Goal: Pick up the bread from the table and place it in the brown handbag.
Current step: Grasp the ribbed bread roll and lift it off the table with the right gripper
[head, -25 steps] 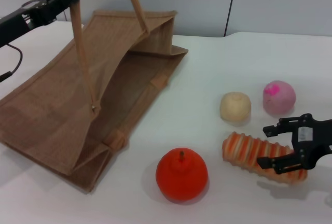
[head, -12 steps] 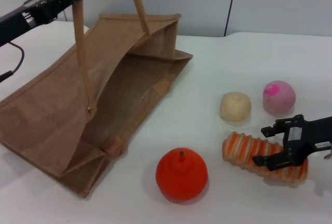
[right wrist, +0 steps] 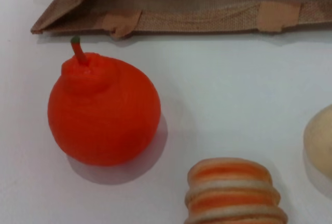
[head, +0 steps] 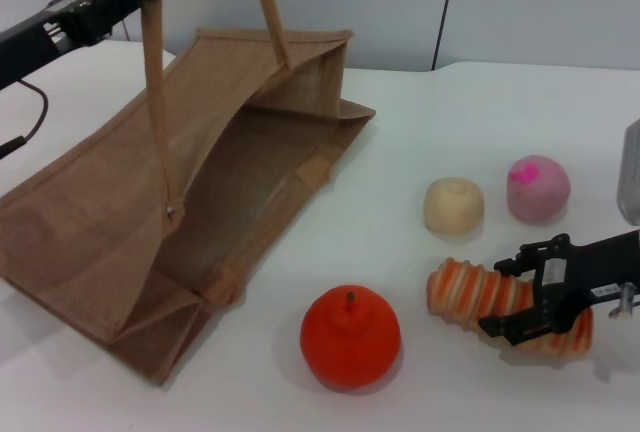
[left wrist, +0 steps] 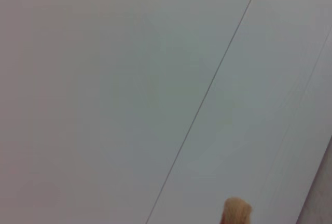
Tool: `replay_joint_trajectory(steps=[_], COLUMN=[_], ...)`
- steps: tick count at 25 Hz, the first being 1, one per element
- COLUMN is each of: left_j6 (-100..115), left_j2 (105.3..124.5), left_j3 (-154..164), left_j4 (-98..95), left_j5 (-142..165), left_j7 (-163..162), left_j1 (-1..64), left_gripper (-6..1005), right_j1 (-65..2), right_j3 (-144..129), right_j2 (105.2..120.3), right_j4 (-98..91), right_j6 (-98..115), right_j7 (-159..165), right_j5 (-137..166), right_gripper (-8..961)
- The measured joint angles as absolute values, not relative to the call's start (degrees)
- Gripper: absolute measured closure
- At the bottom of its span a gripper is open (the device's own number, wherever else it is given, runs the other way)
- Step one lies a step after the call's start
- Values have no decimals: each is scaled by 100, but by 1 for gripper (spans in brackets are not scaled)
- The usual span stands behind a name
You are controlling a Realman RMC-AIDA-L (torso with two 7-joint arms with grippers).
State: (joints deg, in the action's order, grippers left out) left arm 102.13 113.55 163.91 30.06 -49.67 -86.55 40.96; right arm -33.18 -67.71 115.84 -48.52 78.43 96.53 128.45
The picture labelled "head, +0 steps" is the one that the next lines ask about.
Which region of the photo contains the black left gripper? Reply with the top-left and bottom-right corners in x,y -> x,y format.
0,0 -> 172,93

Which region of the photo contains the orange toy fruit with stem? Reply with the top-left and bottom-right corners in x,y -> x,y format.
299,285 -> 403,393

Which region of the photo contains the silver right wrist plug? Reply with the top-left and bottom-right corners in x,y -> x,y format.
608,281 -> 640,321

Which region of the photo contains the brown woven handbag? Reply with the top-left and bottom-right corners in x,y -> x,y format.
0,0 -> 377,387

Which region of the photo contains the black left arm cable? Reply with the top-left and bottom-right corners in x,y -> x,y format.
0,79 -> 50,161

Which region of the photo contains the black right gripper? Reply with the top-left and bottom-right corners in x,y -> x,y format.
478,229 -> 640,349

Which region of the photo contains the orange striped long bread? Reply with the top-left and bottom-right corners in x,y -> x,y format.
426,256 -> 596,359

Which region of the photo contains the cream round bun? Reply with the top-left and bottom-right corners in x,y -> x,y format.
423,176 -> 485,237

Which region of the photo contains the pink round bun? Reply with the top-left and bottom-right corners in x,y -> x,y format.
506,154 -> 572,223

